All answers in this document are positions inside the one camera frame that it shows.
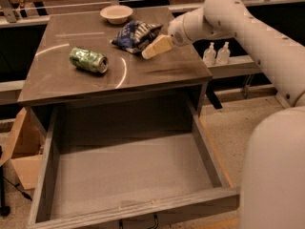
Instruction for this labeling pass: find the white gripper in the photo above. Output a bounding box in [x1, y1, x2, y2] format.
[141, 17, 188, 59]

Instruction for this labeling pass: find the blue chip bag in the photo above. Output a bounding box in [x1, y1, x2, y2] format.
[111, 20, 163, 54]

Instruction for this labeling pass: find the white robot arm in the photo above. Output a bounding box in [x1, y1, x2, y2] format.
[142, 0, 305, 229]

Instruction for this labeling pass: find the grey cabinet counter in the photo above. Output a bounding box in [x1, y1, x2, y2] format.
[18, 11, 212, 106]

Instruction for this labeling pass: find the grey open top drawer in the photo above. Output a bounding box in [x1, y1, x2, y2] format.
[28, 95, 239, 229]

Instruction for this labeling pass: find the left clear sanitizer bottle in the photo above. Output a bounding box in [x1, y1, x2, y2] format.
[203, 42, 216, 66]

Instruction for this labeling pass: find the clear sanitizer bottle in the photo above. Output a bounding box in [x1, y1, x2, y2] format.
[203, 42, 216, 66]
[216, 42, 231, 65]

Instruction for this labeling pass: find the white paper bowl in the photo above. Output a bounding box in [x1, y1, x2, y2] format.
[100, 5, 133, 25]

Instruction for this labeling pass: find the right clear sanitizer bottle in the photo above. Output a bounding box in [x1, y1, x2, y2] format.
[216, 42, 231, 65]

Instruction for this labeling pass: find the green crushed soda can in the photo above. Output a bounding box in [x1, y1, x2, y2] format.
[69, 48, 108, 73]

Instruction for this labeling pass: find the brown cardboard box left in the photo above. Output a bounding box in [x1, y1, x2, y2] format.
[0, 108, 47, 190]

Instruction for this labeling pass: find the black stand with cable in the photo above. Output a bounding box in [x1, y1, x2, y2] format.
[0, 145, 33, 217]

